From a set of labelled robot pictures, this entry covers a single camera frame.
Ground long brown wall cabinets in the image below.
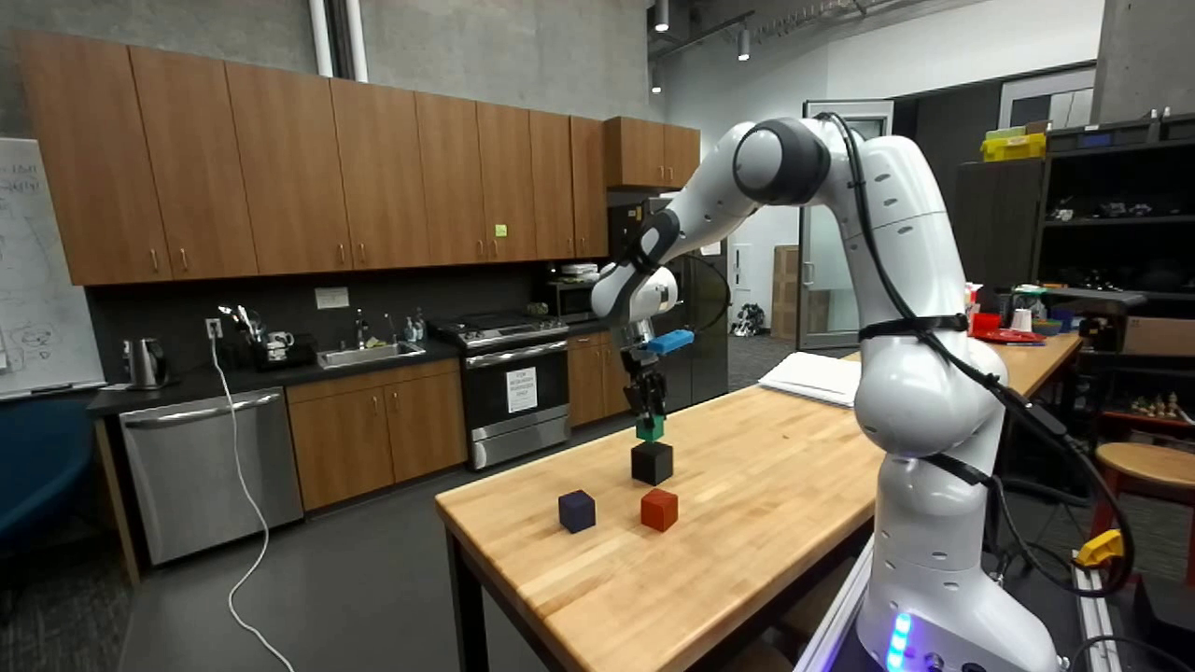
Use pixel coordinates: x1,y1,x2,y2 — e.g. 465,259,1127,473
14,29,611,293

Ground white board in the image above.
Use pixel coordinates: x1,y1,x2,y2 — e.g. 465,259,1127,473
0,132,109,405

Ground steel sink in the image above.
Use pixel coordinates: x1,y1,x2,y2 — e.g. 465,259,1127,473
312,339,430,372

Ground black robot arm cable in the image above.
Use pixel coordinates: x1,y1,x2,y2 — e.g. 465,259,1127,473
825,110,1142,610

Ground teal chair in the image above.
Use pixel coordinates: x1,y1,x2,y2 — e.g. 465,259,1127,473
0,395,99,552

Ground narrow brown base cabinet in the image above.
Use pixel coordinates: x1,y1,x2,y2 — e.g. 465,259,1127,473
565,329,639,432

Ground black shelf unit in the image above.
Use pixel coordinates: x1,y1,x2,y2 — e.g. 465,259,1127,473
1039,110,1195,440

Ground small brown wall cabinet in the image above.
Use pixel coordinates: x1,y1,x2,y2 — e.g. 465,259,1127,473
604,114,700,196

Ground round wooden stool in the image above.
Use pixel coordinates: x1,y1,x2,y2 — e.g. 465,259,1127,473
1091,440,1195,507

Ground yellow box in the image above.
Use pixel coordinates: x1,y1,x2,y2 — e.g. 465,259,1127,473
979,126,1054,163

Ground white ceiling pipes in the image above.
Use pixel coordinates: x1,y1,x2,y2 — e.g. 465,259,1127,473
307,0,374,87

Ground white paper stack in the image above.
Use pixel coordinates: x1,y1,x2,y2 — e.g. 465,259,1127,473
759,346,871,410

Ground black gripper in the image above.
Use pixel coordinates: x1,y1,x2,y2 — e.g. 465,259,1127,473
617,352,675,446

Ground black block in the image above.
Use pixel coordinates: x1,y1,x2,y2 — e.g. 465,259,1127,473
628,440,675,491

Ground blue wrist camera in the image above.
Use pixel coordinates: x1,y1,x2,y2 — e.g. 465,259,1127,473
644,325,700,362

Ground stainless steel dishwasher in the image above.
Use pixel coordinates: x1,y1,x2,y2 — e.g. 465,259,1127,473
115,386,308,573

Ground red block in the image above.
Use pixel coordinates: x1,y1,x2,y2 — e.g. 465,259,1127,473
639,484,684,535

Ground countertop coffee maker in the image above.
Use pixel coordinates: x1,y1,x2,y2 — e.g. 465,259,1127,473
217,303,301,371

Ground white hanging cable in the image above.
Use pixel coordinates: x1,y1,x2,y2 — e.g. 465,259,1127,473
202,334,301,672

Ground stainless steel oven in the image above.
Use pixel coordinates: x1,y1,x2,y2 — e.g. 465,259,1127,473
459,316,575,473

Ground yellow clamp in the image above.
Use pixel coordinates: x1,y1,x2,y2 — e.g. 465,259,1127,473
1072,525,1133,573

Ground purple block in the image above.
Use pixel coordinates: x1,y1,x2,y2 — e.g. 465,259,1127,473
556,484,599,538

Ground steel kettle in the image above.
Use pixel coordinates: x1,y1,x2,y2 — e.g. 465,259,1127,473
125,334,172,392

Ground black countertop appliance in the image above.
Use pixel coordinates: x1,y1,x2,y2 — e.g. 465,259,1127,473
537,262,611,320

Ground red container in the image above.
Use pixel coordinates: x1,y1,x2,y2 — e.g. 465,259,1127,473
969,311,1046,346

